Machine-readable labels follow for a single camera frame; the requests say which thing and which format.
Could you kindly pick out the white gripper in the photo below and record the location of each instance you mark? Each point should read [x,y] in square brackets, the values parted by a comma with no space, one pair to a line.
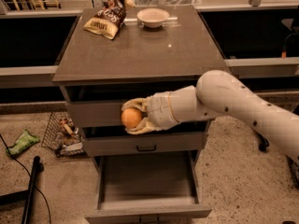
[158,110]

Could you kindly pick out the orange fruit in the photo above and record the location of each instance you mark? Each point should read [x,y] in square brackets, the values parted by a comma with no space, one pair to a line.
[131,117]

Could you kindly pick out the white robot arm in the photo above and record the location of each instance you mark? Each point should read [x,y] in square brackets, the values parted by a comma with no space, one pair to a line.
[216,94]

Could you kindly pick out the grey middle drawer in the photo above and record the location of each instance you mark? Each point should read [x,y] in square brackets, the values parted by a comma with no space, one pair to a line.
[145,143]

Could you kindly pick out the grey drawer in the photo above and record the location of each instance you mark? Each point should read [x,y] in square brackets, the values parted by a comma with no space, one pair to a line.
[147,188]
[93,112]
[145,143]

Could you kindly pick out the grey drawer cabinet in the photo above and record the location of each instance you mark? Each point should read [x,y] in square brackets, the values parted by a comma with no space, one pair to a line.
[137,63]

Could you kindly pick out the grey top drawer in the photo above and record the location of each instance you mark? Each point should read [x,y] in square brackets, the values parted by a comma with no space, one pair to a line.
[93,112]

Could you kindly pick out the grey bottom drawer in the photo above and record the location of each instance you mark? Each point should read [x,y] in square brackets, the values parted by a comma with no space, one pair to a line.
[147,188]

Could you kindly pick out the white bowl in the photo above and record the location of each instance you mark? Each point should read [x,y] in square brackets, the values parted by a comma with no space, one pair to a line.
[152,17]

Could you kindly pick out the brown chip bag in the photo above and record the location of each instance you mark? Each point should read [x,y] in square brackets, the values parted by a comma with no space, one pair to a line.
[108,20]

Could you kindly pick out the green snack bag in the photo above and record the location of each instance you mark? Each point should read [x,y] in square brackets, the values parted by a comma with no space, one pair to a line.
[23,142]

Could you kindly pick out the black stand leg right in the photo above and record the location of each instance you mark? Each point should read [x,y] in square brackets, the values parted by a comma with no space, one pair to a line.
[264,144]

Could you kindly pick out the black stand leg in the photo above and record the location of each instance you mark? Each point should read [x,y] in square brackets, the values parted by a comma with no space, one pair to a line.
[264,144]
[25,195]

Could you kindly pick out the black stand leg left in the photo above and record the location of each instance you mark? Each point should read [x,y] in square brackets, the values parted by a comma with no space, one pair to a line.
[25,195]

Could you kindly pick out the wire basket with items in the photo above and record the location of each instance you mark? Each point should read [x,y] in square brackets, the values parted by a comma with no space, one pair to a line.
[62,137]

